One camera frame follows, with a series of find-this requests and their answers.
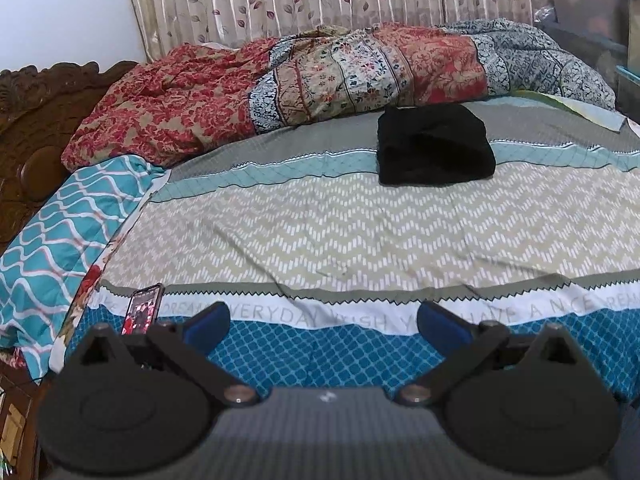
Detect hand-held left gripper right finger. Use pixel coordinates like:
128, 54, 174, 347
397, 300, 576, 407

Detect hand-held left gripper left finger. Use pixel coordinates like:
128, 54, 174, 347
79, 301, 261, 407

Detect black pants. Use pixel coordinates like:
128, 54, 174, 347
376, 104, 497, 186

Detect smartphone with lit screen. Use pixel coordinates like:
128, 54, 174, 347
121, 283, 166, 337

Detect patterned teal and beige bedsheet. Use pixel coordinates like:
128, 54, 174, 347
64, 94, 640, 403

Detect teal wave pattern pillow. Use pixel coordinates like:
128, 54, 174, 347
0, 154, 167, 377

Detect carved wooden headboard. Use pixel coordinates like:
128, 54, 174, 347
0, 61, 140, 257

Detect red floral patchwork quilt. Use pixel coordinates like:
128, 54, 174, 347
61, 18, 617, 170

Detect teal rimmed storage container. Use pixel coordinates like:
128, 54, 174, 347
615, 64, 640, 127

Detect clear storage box teal lid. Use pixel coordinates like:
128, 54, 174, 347
544, 0, 640, 61

